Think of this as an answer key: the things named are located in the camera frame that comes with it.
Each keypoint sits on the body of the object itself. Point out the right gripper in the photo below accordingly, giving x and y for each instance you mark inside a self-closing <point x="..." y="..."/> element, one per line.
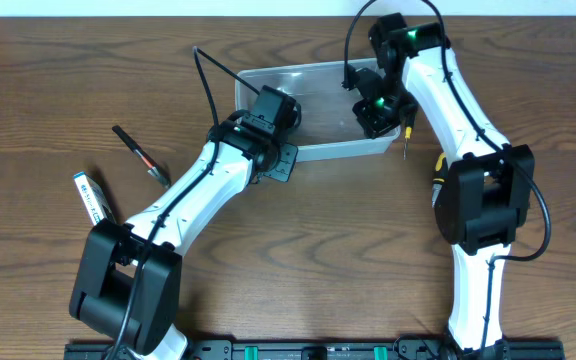
<point x="374" y="127"/>

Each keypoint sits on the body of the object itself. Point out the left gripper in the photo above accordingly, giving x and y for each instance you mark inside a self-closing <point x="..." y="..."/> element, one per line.
<point x="284" y="161"/>

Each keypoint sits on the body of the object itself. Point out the slim black yellow screwdriver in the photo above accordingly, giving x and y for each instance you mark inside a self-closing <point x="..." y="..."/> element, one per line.
<point x="410" y="117"/>

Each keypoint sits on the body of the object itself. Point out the clear plastic container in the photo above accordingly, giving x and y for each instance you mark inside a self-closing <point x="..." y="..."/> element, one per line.
<point x="329" y="128"/>

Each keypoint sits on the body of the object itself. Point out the stubby yellow black screwdriver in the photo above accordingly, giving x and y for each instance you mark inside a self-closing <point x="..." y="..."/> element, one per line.
<point x="440" y="174"/>

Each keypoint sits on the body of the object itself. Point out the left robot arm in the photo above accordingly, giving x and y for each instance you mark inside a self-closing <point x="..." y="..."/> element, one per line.
<point x="128" y="281"/>

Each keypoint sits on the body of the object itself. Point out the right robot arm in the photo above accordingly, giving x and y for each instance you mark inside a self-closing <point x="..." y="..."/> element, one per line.
<point x="481" y="184"/>

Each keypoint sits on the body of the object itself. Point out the black orange nail puller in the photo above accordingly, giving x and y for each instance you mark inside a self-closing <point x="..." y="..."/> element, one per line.
<point x="154" y="169"/>

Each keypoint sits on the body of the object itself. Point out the white blue cardboard box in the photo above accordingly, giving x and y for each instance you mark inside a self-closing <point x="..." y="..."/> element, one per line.
<point x="93" y="198"/>

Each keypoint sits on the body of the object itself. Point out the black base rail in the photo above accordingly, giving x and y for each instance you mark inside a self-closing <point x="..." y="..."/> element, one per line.
<point x="406" y="348"/>

